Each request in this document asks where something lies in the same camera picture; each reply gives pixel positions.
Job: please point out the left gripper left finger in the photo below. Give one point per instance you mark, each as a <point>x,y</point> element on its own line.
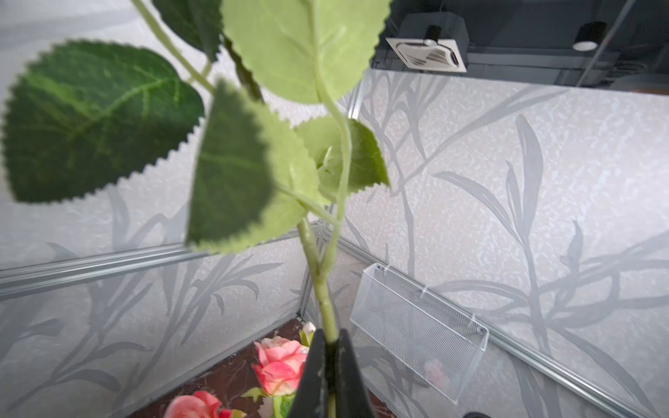
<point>311,398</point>

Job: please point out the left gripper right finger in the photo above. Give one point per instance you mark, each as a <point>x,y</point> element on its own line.
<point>351,395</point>

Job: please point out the pink rose flower stem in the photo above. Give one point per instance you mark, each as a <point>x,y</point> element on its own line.
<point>279,370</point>

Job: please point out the dark pink rose stem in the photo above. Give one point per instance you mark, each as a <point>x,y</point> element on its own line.
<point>201,404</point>

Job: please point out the ceiling air vent unit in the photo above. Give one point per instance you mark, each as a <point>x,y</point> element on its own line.
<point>435,41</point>

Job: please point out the white wire mesh basket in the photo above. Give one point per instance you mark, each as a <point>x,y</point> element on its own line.
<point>427,334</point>

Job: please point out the horizontal aluminium frame bar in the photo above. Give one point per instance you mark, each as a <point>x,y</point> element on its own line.
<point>19,282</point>

